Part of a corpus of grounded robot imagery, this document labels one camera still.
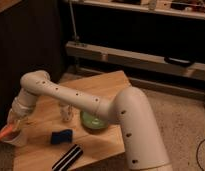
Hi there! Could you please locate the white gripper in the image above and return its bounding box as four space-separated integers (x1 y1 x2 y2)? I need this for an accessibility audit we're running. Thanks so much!
7 109 28 132

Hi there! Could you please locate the orange pepper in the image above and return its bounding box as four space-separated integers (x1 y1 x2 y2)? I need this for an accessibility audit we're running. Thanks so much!
0 125 13 139

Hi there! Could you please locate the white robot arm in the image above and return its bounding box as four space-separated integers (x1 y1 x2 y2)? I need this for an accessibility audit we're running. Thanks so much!
7 70 173 171

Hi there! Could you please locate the white ceramic cup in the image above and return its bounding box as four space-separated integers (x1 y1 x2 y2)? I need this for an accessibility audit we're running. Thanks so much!
2 130 27 147

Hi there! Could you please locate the green ceramic bowl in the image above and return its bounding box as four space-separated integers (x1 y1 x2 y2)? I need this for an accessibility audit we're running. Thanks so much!
80 111 108 130

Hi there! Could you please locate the wooden table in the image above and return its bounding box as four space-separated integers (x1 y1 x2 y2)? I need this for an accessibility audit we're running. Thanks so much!
13 71 130 171

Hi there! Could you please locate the small white patterned bottle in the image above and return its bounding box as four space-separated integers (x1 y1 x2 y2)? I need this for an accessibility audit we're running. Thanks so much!
59 103 73 122

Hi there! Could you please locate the blue sponge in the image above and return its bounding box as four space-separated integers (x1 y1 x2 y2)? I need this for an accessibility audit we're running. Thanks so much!
50 129 73 145

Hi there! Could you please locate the black white striped cloth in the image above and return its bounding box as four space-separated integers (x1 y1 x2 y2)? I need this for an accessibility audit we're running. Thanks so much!
52 144 83 171

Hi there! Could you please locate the metal pole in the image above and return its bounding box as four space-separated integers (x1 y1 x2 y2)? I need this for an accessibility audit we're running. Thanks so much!
69 0 80 45

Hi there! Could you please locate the long metal case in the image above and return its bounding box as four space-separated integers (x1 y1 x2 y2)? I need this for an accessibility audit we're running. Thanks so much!
65 41 205 81

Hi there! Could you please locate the cluttered upper shelf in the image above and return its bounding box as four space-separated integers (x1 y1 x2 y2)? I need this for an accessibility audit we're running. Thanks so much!
65 0 205 20

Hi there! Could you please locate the black case handle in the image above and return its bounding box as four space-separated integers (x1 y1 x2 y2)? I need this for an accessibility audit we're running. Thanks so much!
164 57 195 67

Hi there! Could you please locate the black cable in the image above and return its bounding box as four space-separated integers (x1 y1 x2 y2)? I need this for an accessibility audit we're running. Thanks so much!
195 138 205 171

